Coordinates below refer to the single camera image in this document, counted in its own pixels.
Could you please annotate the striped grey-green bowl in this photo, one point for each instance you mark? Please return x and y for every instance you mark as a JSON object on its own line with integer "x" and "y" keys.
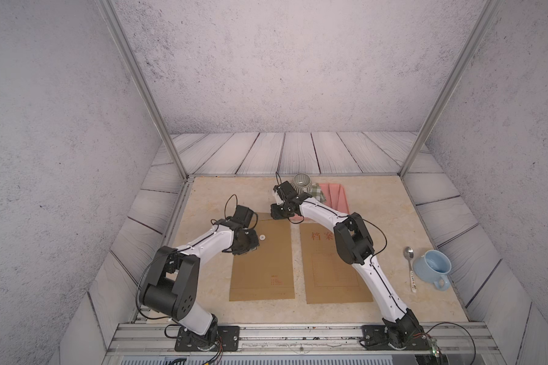
{"x": 302, "y": 183}

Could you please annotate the aluminium frame post right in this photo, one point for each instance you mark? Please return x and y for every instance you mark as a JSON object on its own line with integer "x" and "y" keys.
{"x": 479, "y": 31}

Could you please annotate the brown kraft file bag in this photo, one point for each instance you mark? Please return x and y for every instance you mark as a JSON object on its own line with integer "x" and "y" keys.
{"x": 266, "y": 273}

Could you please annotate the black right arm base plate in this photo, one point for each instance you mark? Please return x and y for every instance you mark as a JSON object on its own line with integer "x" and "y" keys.
{"x": 376, "y": 338}

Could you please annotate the light blue mug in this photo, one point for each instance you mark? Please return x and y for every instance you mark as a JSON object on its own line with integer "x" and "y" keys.
{"x": 433, "y": 267}

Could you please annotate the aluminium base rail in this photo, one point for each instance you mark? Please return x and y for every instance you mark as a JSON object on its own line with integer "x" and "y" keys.
{"x": 343, "y": 343}

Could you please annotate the green checkered cloth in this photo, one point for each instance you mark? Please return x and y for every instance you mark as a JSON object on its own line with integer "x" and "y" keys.
{"x": 317, "y": 193}

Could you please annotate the aluminium frame post left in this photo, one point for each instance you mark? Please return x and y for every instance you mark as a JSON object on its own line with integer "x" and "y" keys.
{"x": 120, "y": 39}

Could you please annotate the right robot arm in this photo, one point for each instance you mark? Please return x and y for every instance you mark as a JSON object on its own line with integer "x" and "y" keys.
{"x": 355, "y": 247}

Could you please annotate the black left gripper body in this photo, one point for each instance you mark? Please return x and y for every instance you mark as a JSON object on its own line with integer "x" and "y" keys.
{"x": 250, "y": 242}

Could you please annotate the aluminium frame post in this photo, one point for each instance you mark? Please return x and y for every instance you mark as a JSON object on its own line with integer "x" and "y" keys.
{"x": 120, "y": 39}
{"x": 479, "y": 31}

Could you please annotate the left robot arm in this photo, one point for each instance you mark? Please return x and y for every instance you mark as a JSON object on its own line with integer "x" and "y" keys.
{"x": 169, "y": 284}

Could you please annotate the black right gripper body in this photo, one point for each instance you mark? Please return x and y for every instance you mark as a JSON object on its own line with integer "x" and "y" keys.
{"x": 279, "y": 211}

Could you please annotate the pink plastic tray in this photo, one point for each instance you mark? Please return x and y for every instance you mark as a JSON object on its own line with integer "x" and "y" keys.
{"x": 325, "y": 188}

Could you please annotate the metal spoon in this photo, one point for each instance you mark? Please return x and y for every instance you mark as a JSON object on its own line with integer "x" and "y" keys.
{"x": 409, "y": 255}

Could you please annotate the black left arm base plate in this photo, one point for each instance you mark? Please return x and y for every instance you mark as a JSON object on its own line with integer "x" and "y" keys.
{"x": 224, "y": 337}

